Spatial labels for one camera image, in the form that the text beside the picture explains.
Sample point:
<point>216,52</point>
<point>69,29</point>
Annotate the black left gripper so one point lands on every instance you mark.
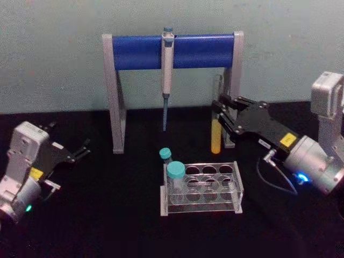
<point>55,157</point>

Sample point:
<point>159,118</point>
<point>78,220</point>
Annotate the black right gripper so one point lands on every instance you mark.
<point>263,123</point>

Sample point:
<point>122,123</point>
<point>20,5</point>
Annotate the glass tube with yellow liquid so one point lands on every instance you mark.
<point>215,139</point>

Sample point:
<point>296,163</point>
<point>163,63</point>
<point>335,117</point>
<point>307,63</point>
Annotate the white pipette with blue tip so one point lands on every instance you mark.
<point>167,75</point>

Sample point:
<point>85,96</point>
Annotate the small clear tube teal cap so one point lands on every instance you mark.
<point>165,153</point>

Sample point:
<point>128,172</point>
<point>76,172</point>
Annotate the large clear tube teal cap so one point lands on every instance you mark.
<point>176,169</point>

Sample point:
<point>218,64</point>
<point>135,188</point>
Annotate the black table cloth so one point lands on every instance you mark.
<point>107,228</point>

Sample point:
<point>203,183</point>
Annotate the clear plastic tube rack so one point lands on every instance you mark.
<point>201,210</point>

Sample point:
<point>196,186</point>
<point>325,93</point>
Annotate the grey stand with blue bar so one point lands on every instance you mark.
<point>139,51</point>

